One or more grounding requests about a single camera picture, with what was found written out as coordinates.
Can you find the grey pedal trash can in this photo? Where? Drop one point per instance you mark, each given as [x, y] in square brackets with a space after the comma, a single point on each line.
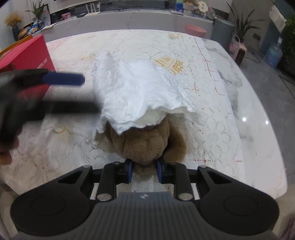
[222, 32]

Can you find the pink waste bin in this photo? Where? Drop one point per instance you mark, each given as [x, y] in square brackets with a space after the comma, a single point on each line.
[195, 31]

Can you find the white fluffy towel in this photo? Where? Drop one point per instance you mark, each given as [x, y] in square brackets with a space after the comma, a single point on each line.
[136, 94]

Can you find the hanging white paper calendar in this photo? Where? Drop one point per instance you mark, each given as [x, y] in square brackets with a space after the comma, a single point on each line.
[277, 18]

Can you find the white wifi router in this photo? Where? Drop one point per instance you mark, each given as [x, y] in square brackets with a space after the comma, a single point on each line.
[92, 9]

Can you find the red gift box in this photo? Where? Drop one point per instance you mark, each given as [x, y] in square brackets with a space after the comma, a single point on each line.
[31, 54]

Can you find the white marble tv cabinet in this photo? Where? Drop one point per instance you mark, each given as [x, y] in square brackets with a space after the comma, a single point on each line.
[142, 19]

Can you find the dried flowers in dark vase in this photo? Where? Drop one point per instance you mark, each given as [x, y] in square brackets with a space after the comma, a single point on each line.
[12, 21]

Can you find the orange storage box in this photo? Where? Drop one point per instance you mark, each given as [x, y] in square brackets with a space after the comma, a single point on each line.
[8, 49]

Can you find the green plant in glass vase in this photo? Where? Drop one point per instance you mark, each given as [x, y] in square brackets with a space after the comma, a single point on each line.
[40, 10]

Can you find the teddy bear on cabinet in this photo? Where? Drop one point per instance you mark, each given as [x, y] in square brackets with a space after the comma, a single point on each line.
[189, 5]

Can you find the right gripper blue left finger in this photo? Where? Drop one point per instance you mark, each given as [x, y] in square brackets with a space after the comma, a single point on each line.
[110, 176]

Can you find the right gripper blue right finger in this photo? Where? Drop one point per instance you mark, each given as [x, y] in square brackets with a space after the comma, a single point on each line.
[177, 175]

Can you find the pink space heater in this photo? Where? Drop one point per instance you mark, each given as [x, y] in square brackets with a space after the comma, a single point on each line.
[237, 50]

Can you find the brown plush toy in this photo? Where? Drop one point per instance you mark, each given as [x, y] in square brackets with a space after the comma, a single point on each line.
[144, 145]

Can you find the green floor plant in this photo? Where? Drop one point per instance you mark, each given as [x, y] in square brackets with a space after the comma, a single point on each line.
[243, 24]

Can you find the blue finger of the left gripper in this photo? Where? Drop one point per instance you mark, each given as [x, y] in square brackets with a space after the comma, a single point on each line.
[57, 78]

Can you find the blue water jug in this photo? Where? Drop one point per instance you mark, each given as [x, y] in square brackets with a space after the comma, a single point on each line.
[274, 54]

